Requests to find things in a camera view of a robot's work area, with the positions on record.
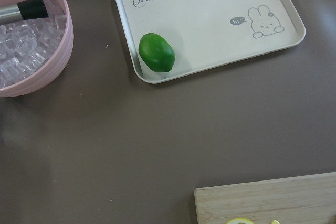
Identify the pink ice bowl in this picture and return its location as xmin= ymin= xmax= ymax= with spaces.
xmin=1 ymin=0 xmax=74 ymax=98

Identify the green lime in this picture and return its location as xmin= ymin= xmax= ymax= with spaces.
xmin=138 ymin=33 xmax=175 ymax=72

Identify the cream rabbit tray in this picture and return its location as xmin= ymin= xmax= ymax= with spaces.
xmin=115 ymin=0 xmax=306 ymax=84

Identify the wooden cutting board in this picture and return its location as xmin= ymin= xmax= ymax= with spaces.
xmin=194 ymin=172 xmax=335 ymax=223

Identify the black handled steel utensil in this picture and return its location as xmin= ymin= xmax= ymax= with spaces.
xmin=1 ymin=0 xmax=49 ymax=25

